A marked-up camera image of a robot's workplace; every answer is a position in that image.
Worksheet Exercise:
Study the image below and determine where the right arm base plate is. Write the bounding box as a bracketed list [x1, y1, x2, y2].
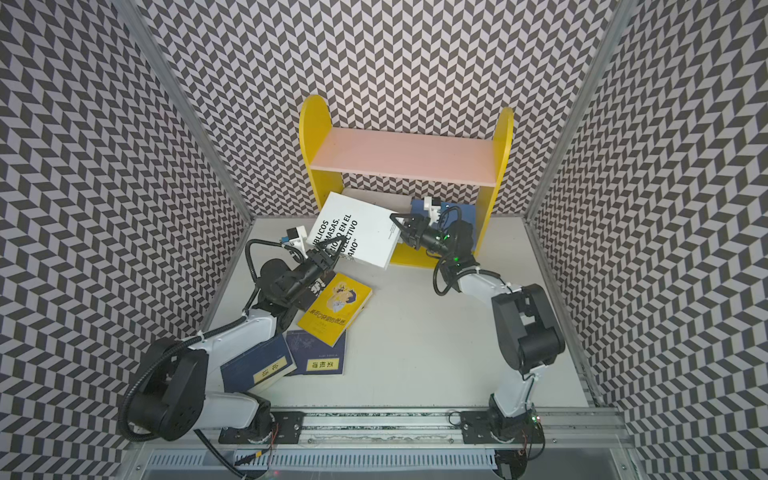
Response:
[459, 409, 546, 445]

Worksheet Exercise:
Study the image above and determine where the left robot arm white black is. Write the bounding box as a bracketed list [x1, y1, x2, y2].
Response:
[117, 236, 348, 442]

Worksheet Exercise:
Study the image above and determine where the black book white character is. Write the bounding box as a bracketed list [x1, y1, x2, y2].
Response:
[306, 270, 336, 298]

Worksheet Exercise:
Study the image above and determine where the white thin book small text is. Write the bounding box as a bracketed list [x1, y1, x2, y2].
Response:
[342, 187, 412, 213]

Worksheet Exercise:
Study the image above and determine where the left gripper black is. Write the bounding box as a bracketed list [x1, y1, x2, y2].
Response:
[285, 236, 348, 304]

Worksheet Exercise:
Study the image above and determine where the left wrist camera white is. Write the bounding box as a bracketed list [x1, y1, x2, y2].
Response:
[280, 226, 307, 254]

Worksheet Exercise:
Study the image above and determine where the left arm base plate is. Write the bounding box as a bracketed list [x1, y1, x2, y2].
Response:
[218, 411, 305, 446]

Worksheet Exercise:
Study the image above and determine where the yellow pink blue bookshelf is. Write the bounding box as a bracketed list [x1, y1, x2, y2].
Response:
[298, 95, 514, 269]

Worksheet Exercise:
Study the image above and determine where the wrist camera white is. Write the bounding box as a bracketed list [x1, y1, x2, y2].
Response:
[280, 226, 307, 254]
[423, 196, 442, 223]

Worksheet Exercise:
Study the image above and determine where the aluminium corner post right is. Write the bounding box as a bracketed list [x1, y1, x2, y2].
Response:
[524, 0, 638, 224]

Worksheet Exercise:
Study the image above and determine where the navy book yellow label tilted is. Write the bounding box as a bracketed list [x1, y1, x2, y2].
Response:
[220, 334, 296, 393]

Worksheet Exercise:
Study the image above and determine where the aluminium front rail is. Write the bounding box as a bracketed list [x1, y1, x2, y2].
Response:
[128, 406, 634, 451]

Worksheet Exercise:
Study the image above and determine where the aluminium corner post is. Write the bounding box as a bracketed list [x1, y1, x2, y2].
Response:
[524, 0, 638, 224]
[112, 0, 253, 223]

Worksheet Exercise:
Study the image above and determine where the white book black bold text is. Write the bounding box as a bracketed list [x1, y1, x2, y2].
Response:
[306, 192, 400, 269]

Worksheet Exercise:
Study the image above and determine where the navy book yellow label flat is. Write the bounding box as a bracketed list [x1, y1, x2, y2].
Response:
[285, 330, 347, 376]

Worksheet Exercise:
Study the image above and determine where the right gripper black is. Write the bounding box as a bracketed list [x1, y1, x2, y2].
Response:
[390, 213, 454, 260]

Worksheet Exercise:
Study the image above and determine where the aluminium corner post left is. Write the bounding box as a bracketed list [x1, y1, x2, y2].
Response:
[112, 0, 253, 223]

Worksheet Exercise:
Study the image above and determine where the yellow illustrated book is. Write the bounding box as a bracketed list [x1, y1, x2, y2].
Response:
[297, 273, 373, 347]

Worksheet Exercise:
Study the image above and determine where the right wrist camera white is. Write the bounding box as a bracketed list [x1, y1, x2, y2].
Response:
[423, 196, 442, 223]

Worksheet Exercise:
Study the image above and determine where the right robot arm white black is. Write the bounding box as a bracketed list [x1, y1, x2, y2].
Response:
[390, 213, 565, 443]

